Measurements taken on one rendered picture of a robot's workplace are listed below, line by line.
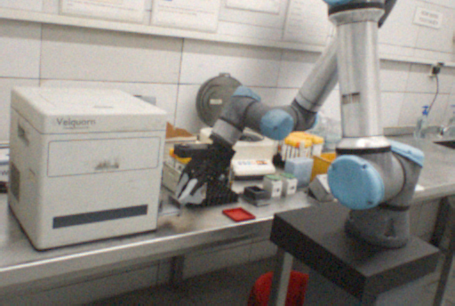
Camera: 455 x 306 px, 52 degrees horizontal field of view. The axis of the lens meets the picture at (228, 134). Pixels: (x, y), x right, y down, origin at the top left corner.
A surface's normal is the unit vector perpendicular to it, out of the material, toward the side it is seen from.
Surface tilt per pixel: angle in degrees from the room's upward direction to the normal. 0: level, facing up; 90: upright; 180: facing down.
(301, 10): 95
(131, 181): 90
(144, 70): 90
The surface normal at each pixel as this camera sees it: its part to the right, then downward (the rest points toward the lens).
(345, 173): -0.69, 0.22
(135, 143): 0.59, 0.26
